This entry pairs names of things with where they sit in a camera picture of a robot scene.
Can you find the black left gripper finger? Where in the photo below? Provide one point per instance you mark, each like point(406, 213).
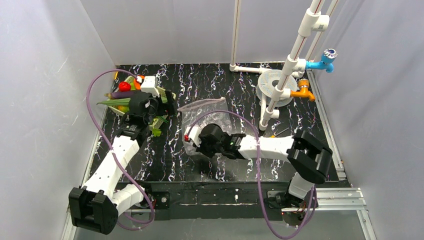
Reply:
point(161, 107)
point(171, 104)

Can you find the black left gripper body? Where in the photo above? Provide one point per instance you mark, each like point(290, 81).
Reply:
point(163, 105)

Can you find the clear zip top bag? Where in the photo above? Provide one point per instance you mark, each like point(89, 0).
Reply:
point(192, 111)

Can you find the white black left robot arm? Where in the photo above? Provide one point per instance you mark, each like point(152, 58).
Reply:
point(97, 205)

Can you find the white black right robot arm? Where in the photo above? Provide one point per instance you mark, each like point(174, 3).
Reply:
point(310, 158)

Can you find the green ridged loofah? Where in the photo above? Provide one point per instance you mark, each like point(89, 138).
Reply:
point(115, 102)

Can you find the cream perforated plastic basket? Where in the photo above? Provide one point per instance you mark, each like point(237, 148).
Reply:
point(130, 79)

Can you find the purple eggplant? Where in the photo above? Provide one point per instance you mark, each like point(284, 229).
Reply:
point(120, 94)

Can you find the yellow green mango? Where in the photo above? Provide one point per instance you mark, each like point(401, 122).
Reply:
point(123, 108)

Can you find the orange fruit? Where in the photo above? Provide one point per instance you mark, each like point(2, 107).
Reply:
point(137, 82)

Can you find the green lettuce leaf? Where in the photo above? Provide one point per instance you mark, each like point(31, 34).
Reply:
point(156, 123)

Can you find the red pepper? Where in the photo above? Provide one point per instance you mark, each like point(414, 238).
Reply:
point(124, 86)

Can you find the orange faucet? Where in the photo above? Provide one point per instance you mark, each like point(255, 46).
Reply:
point(303, 92)

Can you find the blue faucet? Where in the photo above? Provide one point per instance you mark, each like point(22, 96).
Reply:
point(326, 62)

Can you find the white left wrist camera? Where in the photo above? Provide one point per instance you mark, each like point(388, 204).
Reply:
point(149, 85)

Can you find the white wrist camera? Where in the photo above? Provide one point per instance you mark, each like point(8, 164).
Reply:
point(149, 85)
point(191, 135)

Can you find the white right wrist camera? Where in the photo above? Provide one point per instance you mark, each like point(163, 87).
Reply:
point(191, 135)

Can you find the orange handled screwdriver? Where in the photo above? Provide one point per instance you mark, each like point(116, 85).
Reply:
point(280, 132)

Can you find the white pipe frame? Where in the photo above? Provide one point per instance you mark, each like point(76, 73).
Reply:
point(312, 21)

